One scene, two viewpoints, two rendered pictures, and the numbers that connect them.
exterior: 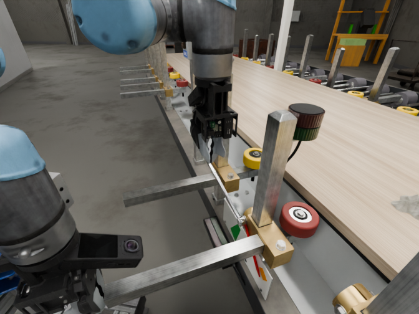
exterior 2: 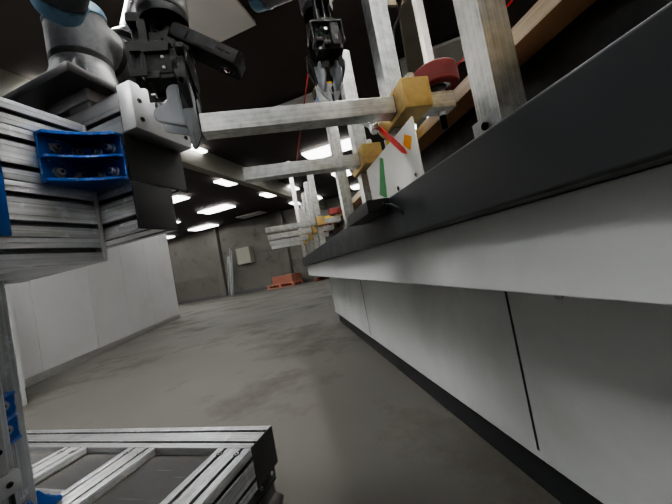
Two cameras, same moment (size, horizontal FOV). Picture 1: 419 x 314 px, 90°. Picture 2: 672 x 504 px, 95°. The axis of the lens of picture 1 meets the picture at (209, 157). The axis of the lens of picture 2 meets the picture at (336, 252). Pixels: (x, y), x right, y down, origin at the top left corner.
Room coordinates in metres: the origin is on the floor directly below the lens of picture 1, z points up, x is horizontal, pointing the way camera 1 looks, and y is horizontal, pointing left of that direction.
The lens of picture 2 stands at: (-0.27, -0.06, 0.60)
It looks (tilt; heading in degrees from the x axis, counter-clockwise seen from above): 2 degrees up; 9
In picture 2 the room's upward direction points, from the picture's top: 11 degrees counter-clockwise
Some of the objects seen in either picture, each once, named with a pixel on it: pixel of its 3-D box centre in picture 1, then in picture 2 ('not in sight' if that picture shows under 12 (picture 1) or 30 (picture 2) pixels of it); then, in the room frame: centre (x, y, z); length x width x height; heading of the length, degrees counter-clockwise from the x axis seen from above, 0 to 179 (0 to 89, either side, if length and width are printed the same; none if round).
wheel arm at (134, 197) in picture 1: (197, 183); (332, 165); (0.50, 0.04, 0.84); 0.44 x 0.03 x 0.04; 110
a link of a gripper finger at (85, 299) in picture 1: (86, 295); (183, 83); (0.16, 0.19, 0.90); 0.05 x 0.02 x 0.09; 20
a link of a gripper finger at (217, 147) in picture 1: (219, 149); (338, 78); (0.43, -0.02, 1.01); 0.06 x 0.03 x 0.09; 20
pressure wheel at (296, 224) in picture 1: (295, 228); (439, 99); (0.32, -0.20, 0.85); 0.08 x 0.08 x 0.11
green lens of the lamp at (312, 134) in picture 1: (301, 128); not in sight; (0.35, -0.17, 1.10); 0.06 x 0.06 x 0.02
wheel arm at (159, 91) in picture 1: (154, 93); (303, 224); (1.44, 0.38, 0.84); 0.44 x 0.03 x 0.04; 110
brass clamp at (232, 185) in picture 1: (223, 173); (365, 162); (0.55, -0.05, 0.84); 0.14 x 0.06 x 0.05; 20
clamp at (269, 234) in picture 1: (265, 233); (402, 112); (0.31, -0.13, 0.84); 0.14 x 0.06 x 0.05; 20
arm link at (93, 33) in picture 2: not in sight; (81, 37); (0.33, 0.52, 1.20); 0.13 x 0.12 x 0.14; 177
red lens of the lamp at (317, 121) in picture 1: (304, 114); not in sight; (0.35, -0.17, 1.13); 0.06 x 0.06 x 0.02
